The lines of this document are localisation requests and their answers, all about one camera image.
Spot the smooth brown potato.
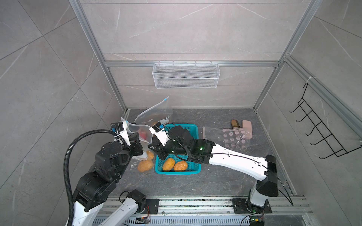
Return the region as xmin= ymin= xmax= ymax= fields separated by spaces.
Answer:
xmin=137 ymin=160 xmax=154 ymax=172

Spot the wrinkled brown potato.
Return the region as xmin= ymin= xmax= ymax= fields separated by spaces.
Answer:
xmin=173 ymin=161 xmax=188 ymax=171

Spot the black wire hook rack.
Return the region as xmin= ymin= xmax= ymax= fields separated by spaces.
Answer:
xmin=289 ymin=83 xmax=362 ymax=160

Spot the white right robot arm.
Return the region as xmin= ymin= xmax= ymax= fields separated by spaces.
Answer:
xmin=148 ymin=137 xmax=279 ymax=213

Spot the white wire mesh shelf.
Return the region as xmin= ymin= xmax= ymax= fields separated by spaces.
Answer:
xmin=152 ymin=63 xmax=221 ymax=89

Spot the black corrugated cable hose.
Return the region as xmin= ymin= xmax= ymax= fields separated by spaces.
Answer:
xmin=63 ymin=129 xmax=117 ymax=226

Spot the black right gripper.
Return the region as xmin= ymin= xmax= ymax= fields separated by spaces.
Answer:
xmin=148 ymin=137 xmax=190 ymax=160

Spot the long yellow potato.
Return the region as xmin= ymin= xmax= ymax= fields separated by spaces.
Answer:
xmin=162 ymin=158 xmax=176 ymax=171

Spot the pink dotted clear bag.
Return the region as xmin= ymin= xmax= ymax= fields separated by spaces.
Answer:
xmin=203 ymin=127 xmax=251 ymax=152

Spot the brown cylindrical bottle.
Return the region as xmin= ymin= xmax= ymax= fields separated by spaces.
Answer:
xmin=231 ymin=120 xmax=240 ymax=129

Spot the pink rectangular box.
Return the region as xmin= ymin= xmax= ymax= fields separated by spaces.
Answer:
xmin=242 ymin=120 xmax=253 ymax=140

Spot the clear zipper bag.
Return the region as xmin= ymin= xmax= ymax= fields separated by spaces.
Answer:
xmin=121 ymin=118 xmax=156 ymax=173
xmin=134 ymin=97 xmax=173 ymax=127

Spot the teal plastic basket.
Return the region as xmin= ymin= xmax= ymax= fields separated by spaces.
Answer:
xmin=155 ymin=123 xmax=201 ymax=176

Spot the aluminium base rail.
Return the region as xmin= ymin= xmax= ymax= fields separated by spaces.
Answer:
xmin=80 ymin=196 xmax=314 ymax=226

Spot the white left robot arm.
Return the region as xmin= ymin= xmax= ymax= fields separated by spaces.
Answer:
xmin=63 ymin=130 xmax=142 ymax=226

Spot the plush doll pink black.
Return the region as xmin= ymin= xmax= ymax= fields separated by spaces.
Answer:
xmin=138 ymin=130 xmax=148 ymax=140

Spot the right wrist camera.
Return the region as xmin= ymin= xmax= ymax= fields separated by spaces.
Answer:
xmin=150 ymin=121 xmax=170 ymax=146

